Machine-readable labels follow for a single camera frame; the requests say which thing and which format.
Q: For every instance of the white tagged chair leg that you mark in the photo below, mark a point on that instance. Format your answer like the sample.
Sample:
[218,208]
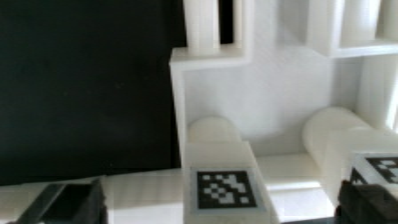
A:
[340,140]

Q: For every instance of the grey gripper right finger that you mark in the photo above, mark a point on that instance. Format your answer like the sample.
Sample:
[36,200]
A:
[369,205]

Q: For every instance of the white U-shaped fence frame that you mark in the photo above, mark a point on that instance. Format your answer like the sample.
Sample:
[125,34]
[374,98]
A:
[143,197]

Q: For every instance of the white chair seat part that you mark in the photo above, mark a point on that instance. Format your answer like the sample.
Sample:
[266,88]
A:
[283,57]

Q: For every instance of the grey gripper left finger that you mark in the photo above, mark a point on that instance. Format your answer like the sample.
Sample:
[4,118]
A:
[70,204]

